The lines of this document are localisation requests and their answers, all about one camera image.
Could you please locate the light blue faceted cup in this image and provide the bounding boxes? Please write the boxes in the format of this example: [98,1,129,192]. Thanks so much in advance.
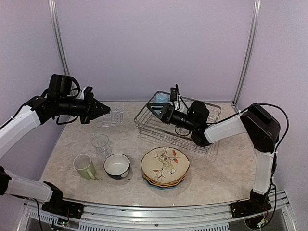
[155,93,170,103]

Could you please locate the metal wire dish rack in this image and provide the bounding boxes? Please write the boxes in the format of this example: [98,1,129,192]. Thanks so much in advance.
[134,90,222,157]

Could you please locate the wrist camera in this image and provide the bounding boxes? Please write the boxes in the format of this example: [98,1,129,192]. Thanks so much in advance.
[77,86,94,100]
[170,84,179,102]

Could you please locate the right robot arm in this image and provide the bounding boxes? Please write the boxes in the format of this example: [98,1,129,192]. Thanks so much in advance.
[146,101,281,214]

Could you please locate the green mug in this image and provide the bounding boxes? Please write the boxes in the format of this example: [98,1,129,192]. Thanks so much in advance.
[73,154,98,180]

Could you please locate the beige plate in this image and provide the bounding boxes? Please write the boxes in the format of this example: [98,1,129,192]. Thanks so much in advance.
[141,147,190,171]

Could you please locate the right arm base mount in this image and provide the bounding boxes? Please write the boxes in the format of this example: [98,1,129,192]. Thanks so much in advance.
[230,200,272,218]

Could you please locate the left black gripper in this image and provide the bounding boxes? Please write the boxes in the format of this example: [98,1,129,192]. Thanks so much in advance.
[57,90,110,124]

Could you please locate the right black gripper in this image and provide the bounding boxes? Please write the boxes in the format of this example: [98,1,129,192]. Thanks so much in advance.
[147,102,198,132]

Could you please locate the left corner aluminium post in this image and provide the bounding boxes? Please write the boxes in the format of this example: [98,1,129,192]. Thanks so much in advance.
[48,0,70,76]

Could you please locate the blue dotted plate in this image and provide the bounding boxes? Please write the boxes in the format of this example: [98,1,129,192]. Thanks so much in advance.
[142,175,186,189]

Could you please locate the right corner aluminium post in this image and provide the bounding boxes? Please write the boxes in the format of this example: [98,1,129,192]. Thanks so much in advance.
[232,0,262,107]

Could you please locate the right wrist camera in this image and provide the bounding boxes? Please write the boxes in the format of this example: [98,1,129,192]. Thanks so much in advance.
[170,84,179,102]

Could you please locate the clear glass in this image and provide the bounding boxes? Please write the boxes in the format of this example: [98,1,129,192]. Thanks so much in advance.
[95,107,123,128]
[91,134,112,158]

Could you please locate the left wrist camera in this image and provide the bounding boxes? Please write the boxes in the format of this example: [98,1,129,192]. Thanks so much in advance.
[77,86,94,100]

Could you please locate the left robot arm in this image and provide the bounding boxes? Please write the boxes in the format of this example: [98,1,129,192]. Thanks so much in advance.
[0,74,111,214]

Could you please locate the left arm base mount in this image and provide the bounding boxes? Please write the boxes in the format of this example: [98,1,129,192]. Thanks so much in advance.
[42,200,85,219]

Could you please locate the dark blue bowl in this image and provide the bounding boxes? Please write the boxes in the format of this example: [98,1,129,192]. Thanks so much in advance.
[103,154,130,180]

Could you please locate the corner aluminium post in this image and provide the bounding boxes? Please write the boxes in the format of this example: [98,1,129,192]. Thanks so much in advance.
[232,0,262,107]
[48,0,70,76]

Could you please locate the aluminium front rail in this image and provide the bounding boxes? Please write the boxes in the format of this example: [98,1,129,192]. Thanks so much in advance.
[16,190,296,231]

